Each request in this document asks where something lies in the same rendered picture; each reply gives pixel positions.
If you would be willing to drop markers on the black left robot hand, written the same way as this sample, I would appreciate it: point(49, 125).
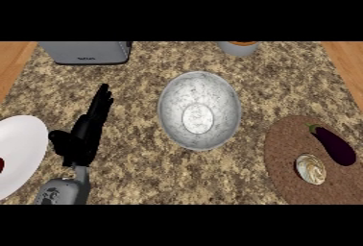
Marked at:
point(85, 134)

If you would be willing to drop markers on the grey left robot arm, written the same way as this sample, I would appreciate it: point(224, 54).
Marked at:
point(64, 190)

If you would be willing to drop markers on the grey marbled bowl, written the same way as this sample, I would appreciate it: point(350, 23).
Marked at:
point(200, 110)

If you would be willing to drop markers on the round brown placemat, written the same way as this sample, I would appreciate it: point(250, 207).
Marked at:
point(293, 179)

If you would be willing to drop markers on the cream swirl cupcake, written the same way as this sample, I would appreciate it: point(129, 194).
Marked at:
point(311, 169)

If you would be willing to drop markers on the white plate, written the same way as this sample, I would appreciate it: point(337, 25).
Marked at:
point(18, 150)

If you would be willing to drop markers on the dark red food item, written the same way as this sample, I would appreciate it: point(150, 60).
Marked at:
point(2, 165)

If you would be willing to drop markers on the grey toaster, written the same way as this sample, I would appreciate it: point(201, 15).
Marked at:
point(88, 52)

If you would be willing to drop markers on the grey cup with orange contents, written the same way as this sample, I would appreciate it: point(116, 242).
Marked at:
point(238, 48)

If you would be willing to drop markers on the purple eggplant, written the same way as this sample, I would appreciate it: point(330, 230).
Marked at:
point(337, 145)

